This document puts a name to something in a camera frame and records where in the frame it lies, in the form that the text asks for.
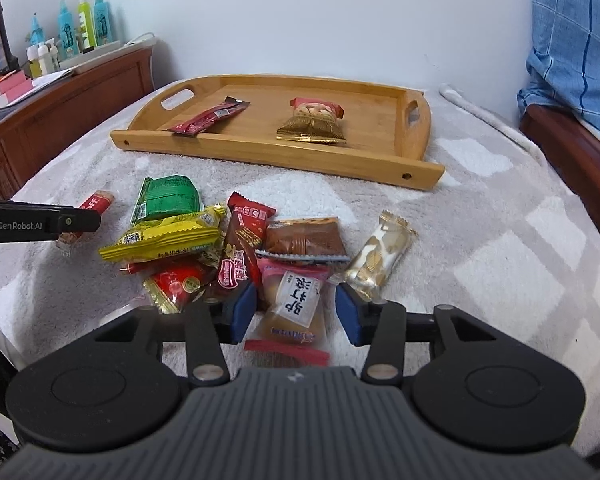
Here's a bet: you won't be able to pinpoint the red gold cashew packet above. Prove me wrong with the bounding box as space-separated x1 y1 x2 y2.
276 97 347 146

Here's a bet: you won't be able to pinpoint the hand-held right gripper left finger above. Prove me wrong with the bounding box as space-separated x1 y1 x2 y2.
95 281 259 386

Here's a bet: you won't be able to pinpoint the pink boxes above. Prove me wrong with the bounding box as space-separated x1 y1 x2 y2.
0 67 33 111

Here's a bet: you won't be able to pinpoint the wooden cabinet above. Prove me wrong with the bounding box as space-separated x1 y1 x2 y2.
0 42 156 201

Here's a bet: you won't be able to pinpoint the wooden bed frame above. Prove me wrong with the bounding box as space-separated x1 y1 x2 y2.
519 104 600 256

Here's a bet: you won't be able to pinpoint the white power strip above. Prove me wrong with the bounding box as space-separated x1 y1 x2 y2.
82 32 157 61

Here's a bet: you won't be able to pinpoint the white gold snack packet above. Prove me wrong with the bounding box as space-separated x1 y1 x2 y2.
330 210 420 303

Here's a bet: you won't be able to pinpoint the small white bottles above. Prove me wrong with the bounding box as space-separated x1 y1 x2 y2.
26 40 62 77

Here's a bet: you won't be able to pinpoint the white papers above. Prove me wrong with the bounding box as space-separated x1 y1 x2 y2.
29 70 75 93

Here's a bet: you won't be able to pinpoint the green snack packet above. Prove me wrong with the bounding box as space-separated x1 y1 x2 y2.
130 174 203 226

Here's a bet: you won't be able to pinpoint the dark red stick packet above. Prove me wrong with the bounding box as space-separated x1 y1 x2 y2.
167 96 252 137

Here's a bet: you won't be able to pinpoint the red round print packet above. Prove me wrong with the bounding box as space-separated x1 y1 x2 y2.
121 257 218 315

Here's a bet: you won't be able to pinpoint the wooden tray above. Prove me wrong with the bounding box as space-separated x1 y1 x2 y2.
110 75 446 191

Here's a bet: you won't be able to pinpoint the red label biscuit packet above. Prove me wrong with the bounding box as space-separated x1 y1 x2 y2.
215 255 253 296
56 189 116 256

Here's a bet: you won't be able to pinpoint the yellow snack packet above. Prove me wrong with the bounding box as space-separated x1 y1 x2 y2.
98 205 228 263

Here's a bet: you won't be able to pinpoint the small light blue bottle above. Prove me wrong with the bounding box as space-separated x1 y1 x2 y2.
29 14 47 47

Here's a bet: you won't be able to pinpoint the blue plaid cloth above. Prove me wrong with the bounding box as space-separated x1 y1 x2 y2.
517 0 600 153

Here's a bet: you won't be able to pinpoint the brown snack packet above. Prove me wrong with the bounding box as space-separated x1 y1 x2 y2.
257 216 352 265

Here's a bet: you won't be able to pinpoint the dark red chocolate packet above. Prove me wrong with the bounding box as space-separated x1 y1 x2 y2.
222 191 277 286

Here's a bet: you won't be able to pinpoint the blue spray bottle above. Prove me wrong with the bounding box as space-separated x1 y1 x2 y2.
92 0 114 46
57 0 79 58

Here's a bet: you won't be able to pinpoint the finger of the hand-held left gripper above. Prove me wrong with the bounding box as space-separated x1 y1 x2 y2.
0 199 102 246

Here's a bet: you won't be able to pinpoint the yellow green spray bottle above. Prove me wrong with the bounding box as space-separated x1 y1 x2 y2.
77 0 98 52

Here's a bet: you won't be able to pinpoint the pink clear bread packet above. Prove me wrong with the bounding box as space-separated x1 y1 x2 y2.
244 255 333 367

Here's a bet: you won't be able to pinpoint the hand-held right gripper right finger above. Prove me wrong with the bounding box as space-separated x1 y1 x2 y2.
335 284 503 386

